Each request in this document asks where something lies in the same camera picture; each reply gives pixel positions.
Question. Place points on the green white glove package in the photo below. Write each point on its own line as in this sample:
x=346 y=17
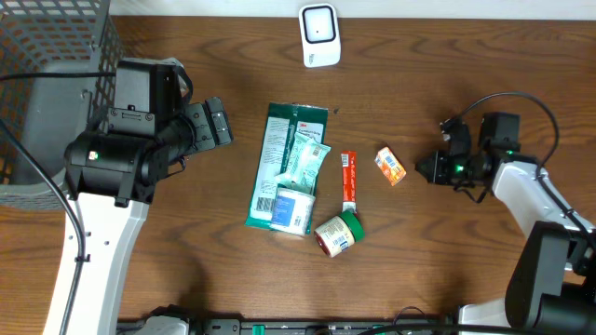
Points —
x=282 y=122

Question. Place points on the white barcode scanner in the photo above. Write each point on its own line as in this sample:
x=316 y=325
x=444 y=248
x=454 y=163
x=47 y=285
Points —
x=320 y=35

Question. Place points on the white teal wipes packet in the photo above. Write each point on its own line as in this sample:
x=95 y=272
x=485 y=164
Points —
x=306 y=158

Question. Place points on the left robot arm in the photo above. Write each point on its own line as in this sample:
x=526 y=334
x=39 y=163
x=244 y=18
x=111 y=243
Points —
x=112 y=169

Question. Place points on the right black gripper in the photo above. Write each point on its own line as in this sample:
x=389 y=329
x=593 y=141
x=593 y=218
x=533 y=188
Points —
x=438 y=159

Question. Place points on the red coffee stick sachet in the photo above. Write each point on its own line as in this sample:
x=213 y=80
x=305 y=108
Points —
x=349 y=161

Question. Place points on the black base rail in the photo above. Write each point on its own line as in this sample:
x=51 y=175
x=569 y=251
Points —
x=302 y=327

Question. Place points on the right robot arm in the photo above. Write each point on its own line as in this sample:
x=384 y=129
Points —
x=552 y=288

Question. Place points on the small orange box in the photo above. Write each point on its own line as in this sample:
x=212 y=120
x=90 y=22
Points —
x=390 y=166

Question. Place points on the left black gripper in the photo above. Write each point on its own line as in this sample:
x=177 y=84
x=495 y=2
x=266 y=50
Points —
x=204 y=139

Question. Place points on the green lid jar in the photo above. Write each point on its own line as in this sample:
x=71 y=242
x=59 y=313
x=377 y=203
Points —
x=339 y=233

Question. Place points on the grey plastic mesh basket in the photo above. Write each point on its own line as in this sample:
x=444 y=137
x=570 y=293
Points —
x=57 y=61

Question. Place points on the blue white yogurt cup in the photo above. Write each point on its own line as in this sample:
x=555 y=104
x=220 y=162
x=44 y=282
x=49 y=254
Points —
x=292 y=212

